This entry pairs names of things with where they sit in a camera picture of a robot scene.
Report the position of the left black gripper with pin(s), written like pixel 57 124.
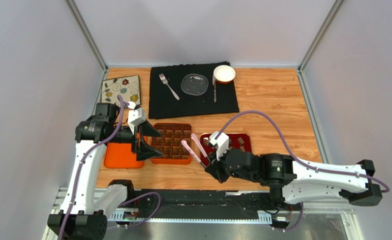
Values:
pixel 145 152

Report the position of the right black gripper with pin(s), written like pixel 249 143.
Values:
pixel 223 165

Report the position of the orange chocolate box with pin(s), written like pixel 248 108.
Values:
pixel 169 143

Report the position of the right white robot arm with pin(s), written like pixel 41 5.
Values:
pixel 291 182

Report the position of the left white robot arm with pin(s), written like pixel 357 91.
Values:
pixel 81 216

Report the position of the rectangular milk chocolate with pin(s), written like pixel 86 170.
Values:
pixel 241 141

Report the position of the orange tin lid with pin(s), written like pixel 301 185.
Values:
pixel 119 154

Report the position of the red lacquer tray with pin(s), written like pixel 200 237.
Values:
pixel 247 147

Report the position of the floral square plate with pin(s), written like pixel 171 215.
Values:
pixel 128 87

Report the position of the black cloth mat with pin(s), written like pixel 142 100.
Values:
pixel 162 103

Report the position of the silver fork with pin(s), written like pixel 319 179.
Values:
pixel 165 82

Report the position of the clear glass plate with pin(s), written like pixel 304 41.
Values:
pixel 194 84

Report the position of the white orange bowl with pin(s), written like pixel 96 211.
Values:
pixel 223 74

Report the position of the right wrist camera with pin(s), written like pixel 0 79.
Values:
pixel 220 142

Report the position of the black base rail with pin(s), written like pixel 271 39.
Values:
pixel 202 206

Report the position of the dark handled knife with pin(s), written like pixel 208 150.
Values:
pixel 214 93

